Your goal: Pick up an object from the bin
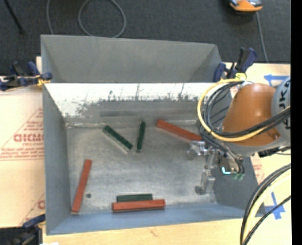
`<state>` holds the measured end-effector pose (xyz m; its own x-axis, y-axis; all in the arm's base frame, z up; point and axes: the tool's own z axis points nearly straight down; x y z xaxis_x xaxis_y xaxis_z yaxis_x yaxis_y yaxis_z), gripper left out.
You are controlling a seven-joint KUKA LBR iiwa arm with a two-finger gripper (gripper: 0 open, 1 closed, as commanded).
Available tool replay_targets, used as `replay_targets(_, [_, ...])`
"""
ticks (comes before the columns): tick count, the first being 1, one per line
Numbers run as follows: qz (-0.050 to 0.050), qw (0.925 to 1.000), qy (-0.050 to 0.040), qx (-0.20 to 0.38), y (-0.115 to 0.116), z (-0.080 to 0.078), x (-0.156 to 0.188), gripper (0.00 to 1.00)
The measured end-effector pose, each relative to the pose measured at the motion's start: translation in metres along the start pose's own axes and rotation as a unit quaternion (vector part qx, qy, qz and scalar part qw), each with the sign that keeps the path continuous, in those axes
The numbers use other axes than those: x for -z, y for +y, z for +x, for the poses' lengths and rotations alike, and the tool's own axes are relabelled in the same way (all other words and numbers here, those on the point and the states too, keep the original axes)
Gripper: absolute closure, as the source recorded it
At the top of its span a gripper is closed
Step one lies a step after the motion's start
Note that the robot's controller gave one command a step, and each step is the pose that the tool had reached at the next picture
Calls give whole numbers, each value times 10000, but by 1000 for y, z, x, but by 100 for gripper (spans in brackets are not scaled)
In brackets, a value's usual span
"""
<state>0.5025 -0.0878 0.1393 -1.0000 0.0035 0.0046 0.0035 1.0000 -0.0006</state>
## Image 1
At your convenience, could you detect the black cylinder on white bracket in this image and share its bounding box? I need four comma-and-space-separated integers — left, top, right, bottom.
257, 146, 291, 159

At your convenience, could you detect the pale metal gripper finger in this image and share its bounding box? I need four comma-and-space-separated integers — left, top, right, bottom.
194, 167, 216, 195
187, 140, 210, 161

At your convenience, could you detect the brown cardboard board red print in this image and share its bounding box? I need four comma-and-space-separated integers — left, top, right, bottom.
0, 56, 47, 230

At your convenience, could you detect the grey metal bin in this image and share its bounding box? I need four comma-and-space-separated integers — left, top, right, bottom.
40, 34, 266, 236

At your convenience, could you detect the red-brown flat block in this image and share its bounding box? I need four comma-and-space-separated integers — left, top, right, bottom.
71, 159, 94, 215
111, 199, 166, 213
155, 118, 203, 142

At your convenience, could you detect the dark green flat block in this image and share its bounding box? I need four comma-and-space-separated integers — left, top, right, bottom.
102, 125, 134, 154
116, 193, 154, 203
135, 120, 147, 153

